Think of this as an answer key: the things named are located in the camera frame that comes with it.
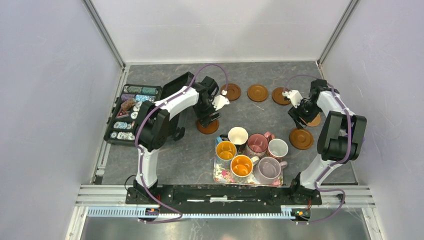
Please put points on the white floral mug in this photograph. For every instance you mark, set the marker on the white floral mug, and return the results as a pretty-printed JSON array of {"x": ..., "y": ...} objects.
[{"x": 277, "y": 149}]

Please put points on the floral mug orange inside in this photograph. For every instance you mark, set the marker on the floral mug orange inside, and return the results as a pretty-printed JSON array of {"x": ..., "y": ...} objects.
[{"x": 242, "y": 167}]

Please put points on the lilac mug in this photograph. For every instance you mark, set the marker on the lilac mug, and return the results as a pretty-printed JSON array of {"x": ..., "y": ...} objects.
[{"x": 268, "y": 169}]

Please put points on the pink ghost mug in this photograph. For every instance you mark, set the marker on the pink ghost mug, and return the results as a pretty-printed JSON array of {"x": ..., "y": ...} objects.
[{"x": 257, "y": 144}]

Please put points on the cork coaster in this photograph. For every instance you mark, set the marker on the cork coaster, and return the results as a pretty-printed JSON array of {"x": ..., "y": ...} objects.
[{"x": 315, "y": 122}]

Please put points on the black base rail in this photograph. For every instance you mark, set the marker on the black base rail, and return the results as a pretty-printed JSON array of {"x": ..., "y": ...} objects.
[{"x": 222, "y": 199}]

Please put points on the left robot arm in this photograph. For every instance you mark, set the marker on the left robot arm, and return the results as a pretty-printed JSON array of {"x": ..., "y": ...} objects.
[{"x": 152, "y": 132}]

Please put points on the wooden coaster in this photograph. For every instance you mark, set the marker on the wooden coaster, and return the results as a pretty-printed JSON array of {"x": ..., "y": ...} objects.
[
  {"x": 210, "y": 129},
  {"x": 301, "y": 139},
  {"x": 278, "y": 98},
  {"x": 257, "y": 93},
  {"x": 233, "y": 91}
]

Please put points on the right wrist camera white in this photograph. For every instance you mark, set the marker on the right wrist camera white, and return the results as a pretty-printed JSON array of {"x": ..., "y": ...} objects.
[{"x": 294, "y": 96}]

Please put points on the blue mug yellow inside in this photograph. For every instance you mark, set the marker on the blue mug yellow inside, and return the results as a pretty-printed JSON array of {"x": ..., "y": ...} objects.
[{"x": 225, "y": 151}]

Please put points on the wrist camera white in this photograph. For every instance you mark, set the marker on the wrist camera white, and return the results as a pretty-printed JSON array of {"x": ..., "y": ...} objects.
[
  {"x": 220, "y": 100},
  {"x": 294, "y": 96}
]

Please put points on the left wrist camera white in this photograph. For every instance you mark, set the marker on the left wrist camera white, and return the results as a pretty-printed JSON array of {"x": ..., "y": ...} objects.
[{"x": 220, "y": 100}]

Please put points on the floral serving tray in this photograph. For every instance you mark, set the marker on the floral serving tray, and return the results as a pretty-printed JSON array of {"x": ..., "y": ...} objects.
[{"x": 222, "y": 175}]

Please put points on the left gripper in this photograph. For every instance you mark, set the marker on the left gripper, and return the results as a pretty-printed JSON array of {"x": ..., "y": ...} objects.
[{"x": 204, "y": 119}]

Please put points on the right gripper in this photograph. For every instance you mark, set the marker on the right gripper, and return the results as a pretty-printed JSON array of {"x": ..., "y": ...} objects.
[{"x": 295, "y": 113}]

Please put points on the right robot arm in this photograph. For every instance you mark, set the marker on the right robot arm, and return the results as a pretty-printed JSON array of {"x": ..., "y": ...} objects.
[{"x": 340, "y": 139}]

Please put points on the black mug cream inside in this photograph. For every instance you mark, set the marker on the black mug cream inside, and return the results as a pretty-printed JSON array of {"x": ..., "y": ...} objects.
[{"x": 238, "y": 136}]

